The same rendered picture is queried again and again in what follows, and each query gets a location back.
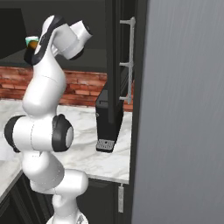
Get dark open cabinet door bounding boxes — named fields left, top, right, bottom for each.
left=104, top=0, right=125, bottom=124

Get green and white mug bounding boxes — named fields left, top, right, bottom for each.
left=24, top=36, right=40, bottom=50

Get black coffee machine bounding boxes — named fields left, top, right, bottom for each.
left=94, top=88, right=125, bottom=154

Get grey fridge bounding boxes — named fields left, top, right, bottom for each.
left=130, top=0, right=224, bottom=224

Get dark base cabinets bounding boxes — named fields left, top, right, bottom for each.
left=0, top=169, right=133, bottom=224

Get dark wall cabinet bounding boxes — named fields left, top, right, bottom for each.
left=0, top=0, right=108, bottom=74

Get grey cabinet door handle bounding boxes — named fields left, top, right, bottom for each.
left=119, top=17, right=137, bottom=105

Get grey base cabinet handle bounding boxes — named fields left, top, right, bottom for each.
left=117, top=183, right=125, bottom=214

